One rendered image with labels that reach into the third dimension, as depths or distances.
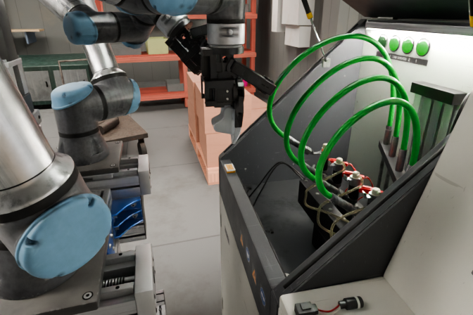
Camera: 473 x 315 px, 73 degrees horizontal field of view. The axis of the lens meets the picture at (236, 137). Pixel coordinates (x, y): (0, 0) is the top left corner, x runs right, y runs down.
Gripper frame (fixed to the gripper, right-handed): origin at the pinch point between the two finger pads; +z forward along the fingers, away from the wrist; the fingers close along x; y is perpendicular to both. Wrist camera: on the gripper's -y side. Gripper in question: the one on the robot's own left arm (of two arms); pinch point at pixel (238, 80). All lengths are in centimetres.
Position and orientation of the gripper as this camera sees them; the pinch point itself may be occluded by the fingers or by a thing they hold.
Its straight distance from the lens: 84.2
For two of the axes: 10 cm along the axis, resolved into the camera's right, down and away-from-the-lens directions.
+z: 6.9, 7.2, 1.1
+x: 0.0, 1.5, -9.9
